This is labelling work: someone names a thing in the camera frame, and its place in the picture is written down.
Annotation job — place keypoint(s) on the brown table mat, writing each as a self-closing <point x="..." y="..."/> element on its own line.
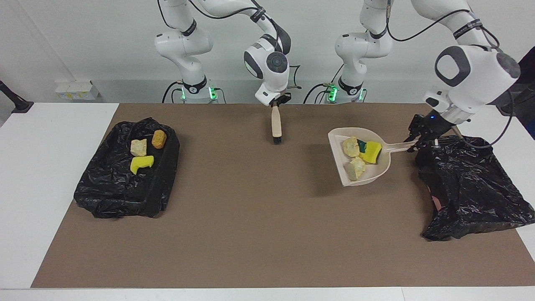
<point x="250" y="251"/>

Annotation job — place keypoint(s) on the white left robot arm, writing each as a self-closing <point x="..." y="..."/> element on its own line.
<point x="472" y="79"/>

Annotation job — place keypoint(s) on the brown cork shaped roll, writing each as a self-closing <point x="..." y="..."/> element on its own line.
<point x="159" y="139"/>

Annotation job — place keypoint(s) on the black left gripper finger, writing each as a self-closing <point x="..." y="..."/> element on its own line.
<point x="411" y="136"/>
<point x="427" y="144"/>

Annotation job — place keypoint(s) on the beige plastic dustpan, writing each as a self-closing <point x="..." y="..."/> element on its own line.
<point x="378" y="171"/>

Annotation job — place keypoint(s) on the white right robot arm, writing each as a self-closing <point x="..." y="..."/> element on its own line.
<point x="271" y="62"/>

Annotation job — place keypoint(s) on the striped croissant piece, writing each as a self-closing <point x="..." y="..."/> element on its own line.
<point x="138" y="147"/>

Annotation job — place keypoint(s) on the large yellow sponge chunk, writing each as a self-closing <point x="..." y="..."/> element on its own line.
<point x="373" y="152"/>

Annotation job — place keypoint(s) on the white wall power strip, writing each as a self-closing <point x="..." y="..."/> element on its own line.
<point x="75" y="90"/>

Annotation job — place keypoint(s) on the pale bread piece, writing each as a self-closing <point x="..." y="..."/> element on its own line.
<point x="351" y="147"/>
<point x="355" y="169"/>

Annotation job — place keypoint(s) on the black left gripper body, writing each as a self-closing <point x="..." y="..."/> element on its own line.
<point x="430" y="125"/>

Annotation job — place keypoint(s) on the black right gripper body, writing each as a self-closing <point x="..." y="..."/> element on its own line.
<point x="280" y="101"/>

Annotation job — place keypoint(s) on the notched yellow sponge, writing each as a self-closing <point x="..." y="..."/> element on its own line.
<point x="140" y="164"/>

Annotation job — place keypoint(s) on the beige hand brush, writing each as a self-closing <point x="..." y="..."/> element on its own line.
<point x="276" y="125"/>

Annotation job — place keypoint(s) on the small yellow green sponge piece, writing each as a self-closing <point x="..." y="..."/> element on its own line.
<point x="361" y="146"/>

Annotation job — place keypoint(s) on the black bag lined pink bin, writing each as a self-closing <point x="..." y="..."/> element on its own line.
<point x="472" y="196"/>

